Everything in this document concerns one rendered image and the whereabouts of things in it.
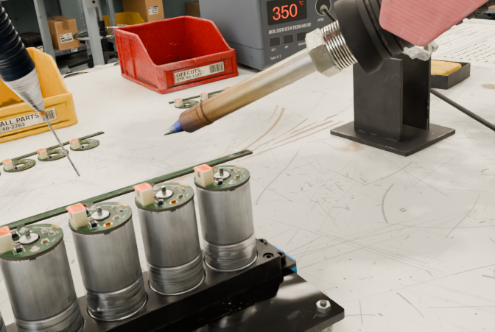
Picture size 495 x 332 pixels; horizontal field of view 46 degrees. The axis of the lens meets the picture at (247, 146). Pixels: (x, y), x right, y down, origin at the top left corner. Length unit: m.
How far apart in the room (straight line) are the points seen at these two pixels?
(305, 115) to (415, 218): 0.20
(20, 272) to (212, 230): 0.08
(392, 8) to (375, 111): 0.29
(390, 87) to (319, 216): 0.13
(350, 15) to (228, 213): 0.11
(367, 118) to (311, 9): 0.26
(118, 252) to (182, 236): 0.03
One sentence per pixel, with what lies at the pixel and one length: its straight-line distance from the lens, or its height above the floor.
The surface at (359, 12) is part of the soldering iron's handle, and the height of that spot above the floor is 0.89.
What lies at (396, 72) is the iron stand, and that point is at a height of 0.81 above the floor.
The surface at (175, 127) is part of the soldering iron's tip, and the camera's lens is 0.21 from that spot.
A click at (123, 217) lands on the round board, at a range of 0.24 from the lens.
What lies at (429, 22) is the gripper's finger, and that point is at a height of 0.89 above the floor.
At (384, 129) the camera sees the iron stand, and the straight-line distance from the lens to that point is 0.45.
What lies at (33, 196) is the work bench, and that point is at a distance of 0.44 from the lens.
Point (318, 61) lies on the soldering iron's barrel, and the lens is 0.18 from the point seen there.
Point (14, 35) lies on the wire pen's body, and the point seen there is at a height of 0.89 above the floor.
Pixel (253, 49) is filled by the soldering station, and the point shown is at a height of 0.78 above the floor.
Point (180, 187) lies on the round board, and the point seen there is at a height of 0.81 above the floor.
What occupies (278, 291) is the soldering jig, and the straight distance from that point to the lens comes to 0.27.
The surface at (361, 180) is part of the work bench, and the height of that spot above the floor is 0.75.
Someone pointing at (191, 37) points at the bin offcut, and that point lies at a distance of 0.76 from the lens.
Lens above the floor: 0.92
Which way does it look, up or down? 21 degrees down
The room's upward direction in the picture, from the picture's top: 5 degrees counter-clockwise
